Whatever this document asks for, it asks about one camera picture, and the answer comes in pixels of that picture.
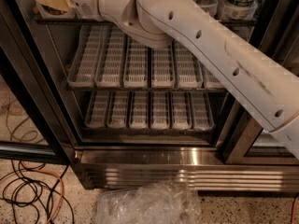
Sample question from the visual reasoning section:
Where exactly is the top shelf tray six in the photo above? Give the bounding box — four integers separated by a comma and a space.
218, 0, 263, 21

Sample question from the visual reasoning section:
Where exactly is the shelf tray two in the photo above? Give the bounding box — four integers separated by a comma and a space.
95, 26, 126, 88
107, 91, 129, 129

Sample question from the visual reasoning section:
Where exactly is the bottom wire shelf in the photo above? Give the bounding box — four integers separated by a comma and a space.
82, 127, 214, 136

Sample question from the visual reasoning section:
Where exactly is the shelf tray five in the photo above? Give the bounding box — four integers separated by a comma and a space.
174, 42, 203, 89
200, 0, 218, 18
171, 92, 192, 130

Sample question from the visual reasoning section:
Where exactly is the open glass fridge door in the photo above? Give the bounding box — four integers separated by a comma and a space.
0, 0, 80, 164

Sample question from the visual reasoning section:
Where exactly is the bottom shelf tray three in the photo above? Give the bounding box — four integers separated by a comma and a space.
129, 91, 148, 129

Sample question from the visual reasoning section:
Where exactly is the black cable on floor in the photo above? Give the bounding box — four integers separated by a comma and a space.
0, 159, 76, 224

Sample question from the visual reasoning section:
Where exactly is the stainless steel display fridge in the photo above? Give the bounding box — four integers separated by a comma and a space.
8, 0, 299, 194

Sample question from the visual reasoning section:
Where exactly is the middle shelf tray five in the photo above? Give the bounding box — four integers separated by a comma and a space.
174, 42, 203, 89

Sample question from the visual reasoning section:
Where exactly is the middle wire shelf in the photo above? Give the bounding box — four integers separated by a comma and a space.
65, 84, 228, 92

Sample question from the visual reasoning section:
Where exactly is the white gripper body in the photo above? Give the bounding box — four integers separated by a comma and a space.
72, 0, 103, 21

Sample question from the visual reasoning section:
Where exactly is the orange cable on floor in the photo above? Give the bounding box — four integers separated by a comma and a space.
20, 161, 65, 224

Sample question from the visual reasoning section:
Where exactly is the top shelf tray one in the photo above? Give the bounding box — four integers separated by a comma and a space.
33, 3, 76, 19

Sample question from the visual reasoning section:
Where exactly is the shelf tray three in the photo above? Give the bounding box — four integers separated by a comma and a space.
129, 91, 148, 129
123, 38, 148, 88

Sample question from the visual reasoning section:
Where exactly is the orange cable right edge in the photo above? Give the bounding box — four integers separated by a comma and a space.
291, 195, 299, 224

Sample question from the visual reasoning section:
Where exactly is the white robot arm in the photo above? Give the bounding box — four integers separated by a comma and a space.
35, 0, 299, 158

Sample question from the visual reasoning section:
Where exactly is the bottom shelf tray four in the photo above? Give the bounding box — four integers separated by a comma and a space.
150, 91, 169, 130

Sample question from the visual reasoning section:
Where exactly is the middle shelf tray six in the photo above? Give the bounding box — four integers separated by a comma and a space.
201, 65, 223, 89

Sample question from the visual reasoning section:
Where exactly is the bottom shelf tray five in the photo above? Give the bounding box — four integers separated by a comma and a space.
171, 92, 192, 130

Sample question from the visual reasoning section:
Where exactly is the shelf tray four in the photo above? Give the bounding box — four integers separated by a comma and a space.
151, 46, 175, 88
150, 91, 169, 130

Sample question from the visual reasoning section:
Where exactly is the bottom shelf tray two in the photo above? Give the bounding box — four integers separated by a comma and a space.
107, 91, 129, 129

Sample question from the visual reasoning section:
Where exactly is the middle shelf tray four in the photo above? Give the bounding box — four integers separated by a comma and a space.
151, 46, 175, 88

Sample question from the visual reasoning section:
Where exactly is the top shelf tray five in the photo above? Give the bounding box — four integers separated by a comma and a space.
200, 0, 218, 18

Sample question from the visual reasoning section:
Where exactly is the bottom shelf tray six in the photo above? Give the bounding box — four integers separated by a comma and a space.
191, 92, 214, 132

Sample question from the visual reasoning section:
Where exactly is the middle shelf tray two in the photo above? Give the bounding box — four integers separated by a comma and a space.
95, 26, 126, 88

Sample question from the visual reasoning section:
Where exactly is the closed right glass fridge door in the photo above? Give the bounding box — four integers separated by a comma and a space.
221, 0, 299, 165

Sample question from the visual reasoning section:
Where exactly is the middle shelf tray three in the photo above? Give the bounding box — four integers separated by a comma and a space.
123, 38, 148, 88

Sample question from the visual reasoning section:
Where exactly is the bottom shelf tray one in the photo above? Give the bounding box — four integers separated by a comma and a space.
85, 91, 109, 129

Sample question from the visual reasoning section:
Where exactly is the middle shelf tray one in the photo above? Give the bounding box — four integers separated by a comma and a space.
67, 25, 102, 88

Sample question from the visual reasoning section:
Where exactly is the shelf tray six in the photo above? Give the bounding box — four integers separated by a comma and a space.
218, 0, 263, 21
191, 92, 214, 132
201, 65, 223, 89

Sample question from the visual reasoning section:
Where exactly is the shelf tray one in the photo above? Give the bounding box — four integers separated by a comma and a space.
67, 25, 102, 88
33, 3, 76, 19
85, 91, 109, 129

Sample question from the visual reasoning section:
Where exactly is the crumpled clear plastic bag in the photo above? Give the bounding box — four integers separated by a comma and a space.
121, 179, 204, 224

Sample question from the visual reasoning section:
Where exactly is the clear plastic container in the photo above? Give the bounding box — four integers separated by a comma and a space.
95, 189, 140, 224

